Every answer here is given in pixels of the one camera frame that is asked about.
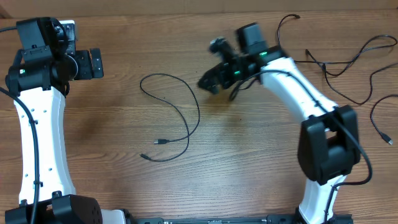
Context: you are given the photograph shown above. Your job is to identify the black USB cable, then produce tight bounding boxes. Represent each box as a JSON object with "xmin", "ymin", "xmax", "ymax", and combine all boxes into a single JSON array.
[
  {"xmin": 320, "ymin": 62, "xmax": 398, "ymax": 146},
  {"xmin": 139, "ymin": 73, "xmax": 201, "ymax": 163},
  {"xmin": 276, "ymin": 13, "xmax": 398, "ymax": 77}
]

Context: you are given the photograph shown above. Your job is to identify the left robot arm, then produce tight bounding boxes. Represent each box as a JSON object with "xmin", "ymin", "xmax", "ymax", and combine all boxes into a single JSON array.
[{"xmin": 3, "ymin": 17, "xmax": 104, "ymax": 223}]

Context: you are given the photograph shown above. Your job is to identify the brown cardboard backdrop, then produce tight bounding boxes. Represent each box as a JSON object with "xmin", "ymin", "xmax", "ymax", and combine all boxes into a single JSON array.
[{"xmin": 1, "ymin": 0, "xmax": 397, "ymax": 19}]

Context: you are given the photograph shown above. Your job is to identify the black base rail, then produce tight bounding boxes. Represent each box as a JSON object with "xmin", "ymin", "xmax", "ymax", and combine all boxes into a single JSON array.
[{"xmin": 133, "ymin": 213, "xmax": 354, "ymax": 224}]

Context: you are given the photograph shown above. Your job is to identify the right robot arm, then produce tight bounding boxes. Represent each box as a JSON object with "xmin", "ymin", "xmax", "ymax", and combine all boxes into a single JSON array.
[{"xmin": 198, "ymin": 23, "xmax": 361, "ymax": 223}]

